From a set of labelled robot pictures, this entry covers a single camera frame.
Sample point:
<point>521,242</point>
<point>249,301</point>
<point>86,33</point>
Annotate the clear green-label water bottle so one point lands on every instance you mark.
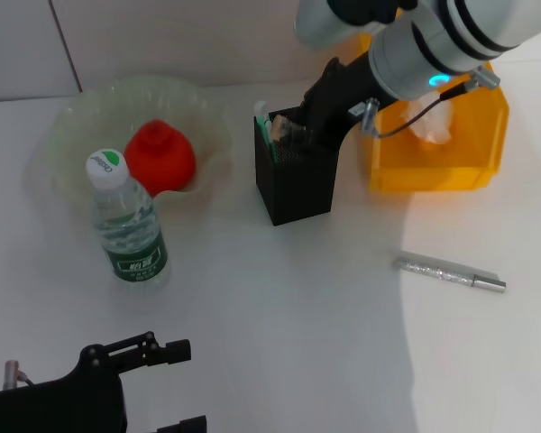
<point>126,216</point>

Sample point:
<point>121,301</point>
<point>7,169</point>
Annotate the white paper ball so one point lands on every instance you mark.
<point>433,124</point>

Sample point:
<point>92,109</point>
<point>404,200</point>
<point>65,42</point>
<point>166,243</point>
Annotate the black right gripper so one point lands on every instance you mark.
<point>342,99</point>

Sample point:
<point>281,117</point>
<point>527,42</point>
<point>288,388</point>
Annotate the green glass fruit plate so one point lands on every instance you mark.
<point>180,104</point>

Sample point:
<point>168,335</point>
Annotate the black mesh pen holder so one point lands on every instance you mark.
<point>297,185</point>

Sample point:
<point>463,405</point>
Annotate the silver glitter pen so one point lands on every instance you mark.
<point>442,273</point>

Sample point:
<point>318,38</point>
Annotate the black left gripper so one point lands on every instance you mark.
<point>49,410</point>

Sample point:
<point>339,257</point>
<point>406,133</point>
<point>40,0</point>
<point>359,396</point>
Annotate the yellow plastic bin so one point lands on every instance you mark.
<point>433,176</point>

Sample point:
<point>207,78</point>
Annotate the orange fruit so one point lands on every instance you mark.
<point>162,158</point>

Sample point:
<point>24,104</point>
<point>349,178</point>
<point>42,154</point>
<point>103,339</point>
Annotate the green utility knife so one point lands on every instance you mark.
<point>266,131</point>

